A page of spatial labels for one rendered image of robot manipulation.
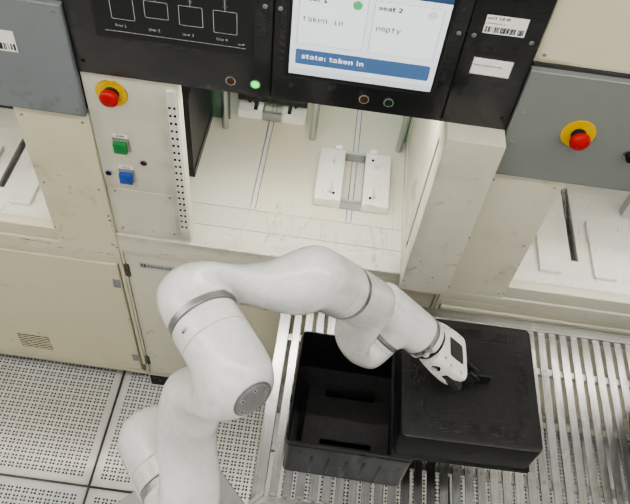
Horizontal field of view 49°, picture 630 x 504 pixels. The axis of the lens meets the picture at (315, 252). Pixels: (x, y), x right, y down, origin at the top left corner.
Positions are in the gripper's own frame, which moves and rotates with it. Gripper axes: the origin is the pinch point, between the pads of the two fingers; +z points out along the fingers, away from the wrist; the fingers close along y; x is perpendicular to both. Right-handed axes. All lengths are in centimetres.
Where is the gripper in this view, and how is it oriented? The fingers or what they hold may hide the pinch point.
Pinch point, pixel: (468, 373)
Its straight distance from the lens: 147.9
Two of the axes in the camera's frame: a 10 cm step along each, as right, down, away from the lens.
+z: 6.4, 5.2, 5.7
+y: 0.9, -7.9, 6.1
